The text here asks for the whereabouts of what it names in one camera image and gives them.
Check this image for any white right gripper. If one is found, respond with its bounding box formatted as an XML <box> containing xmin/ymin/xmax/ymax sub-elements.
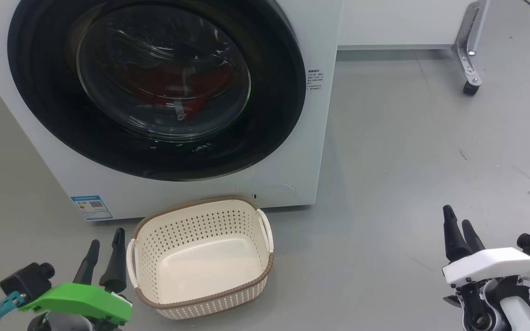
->
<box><xmin>442</xmin><ymin>205</ymin><xmax>530</xmax><ymax>288</ymax></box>

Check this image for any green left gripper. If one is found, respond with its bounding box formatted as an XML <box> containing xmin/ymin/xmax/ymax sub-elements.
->
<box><xmin>19</xmin><ymin>228</ymin><xmax>132</xmax><ymax>325</ymax></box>

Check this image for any dark washer door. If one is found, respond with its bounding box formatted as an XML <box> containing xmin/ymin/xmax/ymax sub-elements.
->
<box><xmin>7</xmin><ymin>0</ymin><xmax>307</xmax><ymax>182</ymax></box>

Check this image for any red cloth garment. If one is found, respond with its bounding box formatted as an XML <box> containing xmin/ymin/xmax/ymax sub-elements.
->
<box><xmin>125</xmin><ymin>60</ymin><xmax>238</xmax><ymax>113</ymax></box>

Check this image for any white front-load washing machine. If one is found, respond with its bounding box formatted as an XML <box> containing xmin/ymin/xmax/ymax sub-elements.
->
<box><xmin>0</xmin><ymin>0</ymin><xmax>345</xmax><ymax>222</ymax></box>

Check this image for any cream perforated laundry basket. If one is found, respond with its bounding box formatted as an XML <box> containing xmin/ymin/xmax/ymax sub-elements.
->
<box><xmin>126</xmin><ymin>195</ymin><xmax>275</xmax><ymax>320</ymax></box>

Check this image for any blue energy label sticker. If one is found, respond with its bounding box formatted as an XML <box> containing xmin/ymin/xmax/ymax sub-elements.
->
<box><xmin>70</xmin><ymin>195</ymin><xmax>113</xmax><ymax>221</ymax></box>

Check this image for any grey metal caster leg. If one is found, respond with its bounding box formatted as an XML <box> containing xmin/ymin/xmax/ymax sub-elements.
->
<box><xmin>451</xmin><ymin>0</ymin><xmax>491</xmax><ymax>96</ymax></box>

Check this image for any small text sticker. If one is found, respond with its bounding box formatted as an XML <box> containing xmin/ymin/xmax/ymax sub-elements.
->
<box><xmin>306</xmin><ymin>69</ymin><xmax>324</xmax><ymax>91</ymax></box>

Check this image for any left camera cable teal plug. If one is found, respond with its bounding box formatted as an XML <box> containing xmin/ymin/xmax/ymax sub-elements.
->
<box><xmin>0</xmin><ymin>291</ymin><xmax>26</xmax><ymax>329</ymax></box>

